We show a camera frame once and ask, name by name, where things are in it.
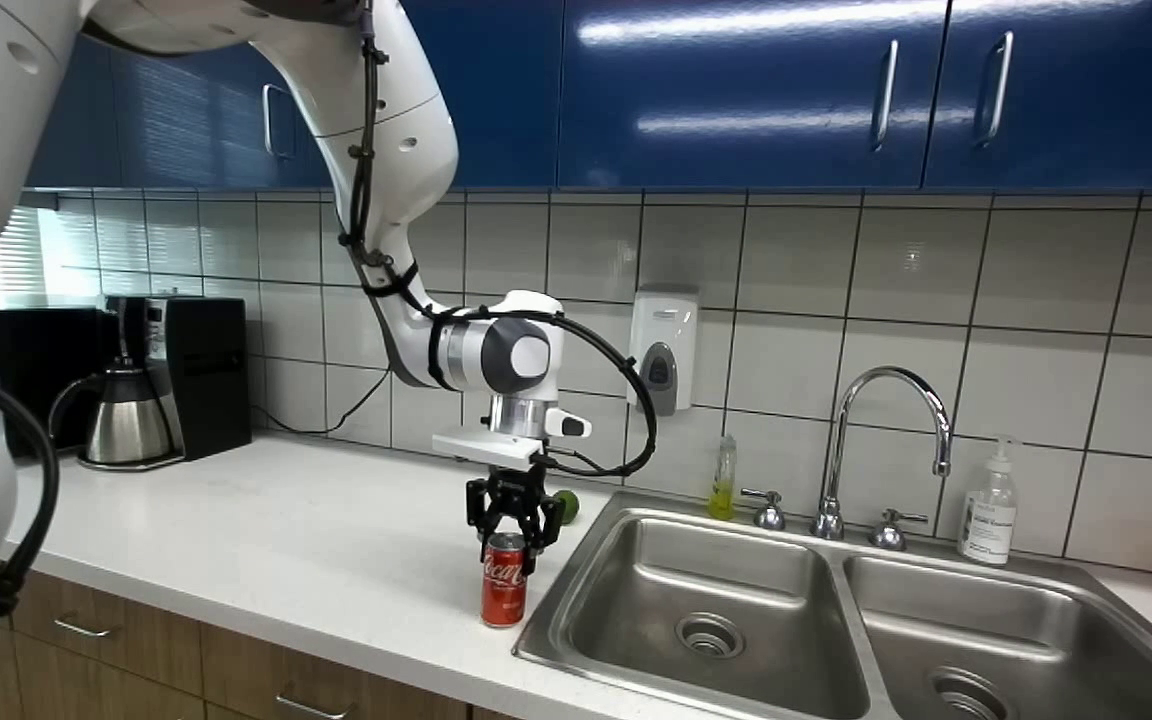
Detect wooden lower drawers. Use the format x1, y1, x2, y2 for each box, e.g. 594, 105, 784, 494
0, 572, 521, 720

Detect stainless steel double sink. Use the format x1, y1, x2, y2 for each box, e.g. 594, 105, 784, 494
521, 496, 1152, 720

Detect white wall soap dispenser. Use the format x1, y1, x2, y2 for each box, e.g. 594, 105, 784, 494
632, 293, 698, 417

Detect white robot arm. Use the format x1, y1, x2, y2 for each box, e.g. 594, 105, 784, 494
0, 0, 558, 616

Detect blue upper cabinet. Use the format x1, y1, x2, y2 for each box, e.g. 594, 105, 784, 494
11, 0, 1152, 199

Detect red soda can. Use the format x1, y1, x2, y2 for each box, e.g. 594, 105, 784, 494
479, 532, 529, 630

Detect clear soap pump bottle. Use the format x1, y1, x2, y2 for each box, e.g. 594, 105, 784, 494
959, 438, 1017, 564

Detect green lime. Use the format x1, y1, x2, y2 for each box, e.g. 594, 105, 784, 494
551, 490, 579, 525

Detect black coffee maker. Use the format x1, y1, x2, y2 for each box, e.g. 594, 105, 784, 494
106, 297, 253, 461

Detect steel coffee carafe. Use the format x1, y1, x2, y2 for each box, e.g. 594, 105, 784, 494
47, 364, 173, 470

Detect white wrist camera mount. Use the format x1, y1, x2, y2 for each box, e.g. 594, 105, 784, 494
431, 405, 590, 473

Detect chrome faucet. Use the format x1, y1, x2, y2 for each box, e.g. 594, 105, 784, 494
738, 364, 959, 551

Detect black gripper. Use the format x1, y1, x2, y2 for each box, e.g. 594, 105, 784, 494
465, 470, 558, 576

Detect black power cord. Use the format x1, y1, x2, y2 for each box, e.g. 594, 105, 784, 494
253, 368, 397, 441

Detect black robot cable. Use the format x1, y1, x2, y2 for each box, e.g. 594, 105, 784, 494
0, 0, 658, 711

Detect black microwave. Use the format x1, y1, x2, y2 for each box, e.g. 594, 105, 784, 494
0, 308, 115, 461

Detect green dish soap bottle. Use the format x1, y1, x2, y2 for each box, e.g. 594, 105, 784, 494
707, 438, 734, 522

